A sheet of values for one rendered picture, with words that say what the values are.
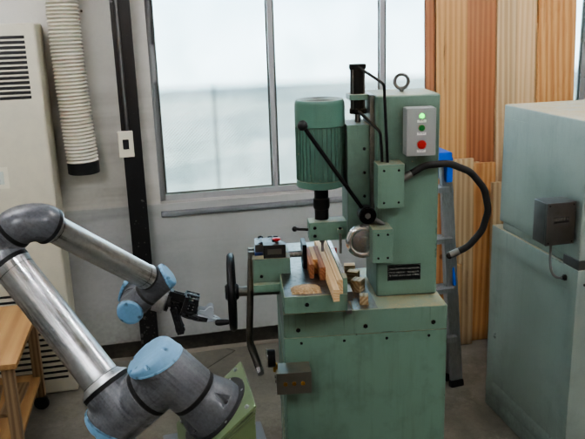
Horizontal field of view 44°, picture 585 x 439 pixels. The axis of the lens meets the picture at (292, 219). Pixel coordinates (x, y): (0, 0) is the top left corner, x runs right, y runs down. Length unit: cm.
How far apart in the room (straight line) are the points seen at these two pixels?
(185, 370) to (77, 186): 200
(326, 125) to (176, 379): 100
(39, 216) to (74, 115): 148
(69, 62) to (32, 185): 60
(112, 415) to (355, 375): 92
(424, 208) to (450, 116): 149
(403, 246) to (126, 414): 112
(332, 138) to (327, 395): 91
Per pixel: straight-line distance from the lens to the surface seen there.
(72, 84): 360
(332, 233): 262
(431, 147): 247
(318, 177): 251
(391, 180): 244
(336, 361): 259
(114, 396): 210
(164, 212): 389
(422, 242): 261
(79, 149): 363
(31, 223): 219
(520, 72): 423
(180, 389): 204
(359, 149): 252
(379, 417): 273
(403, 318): 257
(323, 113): 247
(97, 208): 389
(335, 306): 241
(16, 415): 317
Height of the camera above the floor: 177
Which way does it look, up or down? 15 degrees down
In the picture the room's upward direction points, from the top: 2 degrees counter-clockwise
